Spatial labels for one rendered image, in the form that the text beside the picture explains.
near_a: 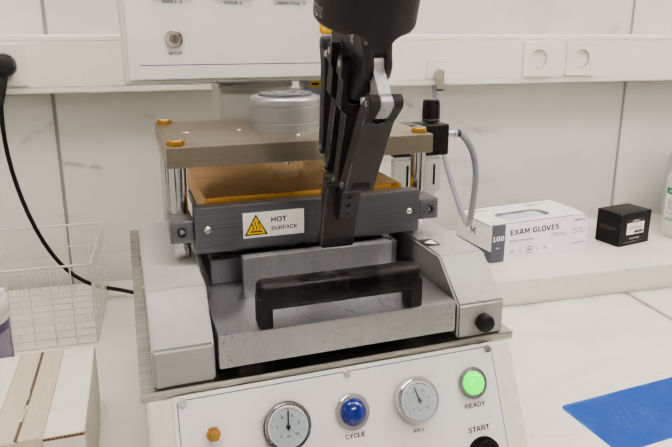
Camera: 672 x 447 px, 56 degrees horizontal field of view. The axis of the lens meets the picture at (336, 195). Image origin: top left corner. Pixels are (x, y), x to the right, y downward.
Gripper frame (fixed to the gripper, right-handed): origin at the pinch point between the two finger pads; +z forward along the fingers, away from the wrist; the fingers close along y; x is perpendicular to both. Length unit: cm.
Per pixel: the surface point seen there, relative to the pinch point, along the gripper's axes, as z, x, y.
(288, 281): 4.5, -5.0, 3.4
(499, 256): 39, 47, -35
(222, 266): 10.1, -9.1, -6.1
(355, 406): 13.8, 0.0, 10.0
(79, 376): 27.4, -24.2, -10.4
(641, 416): 31, 41, 7
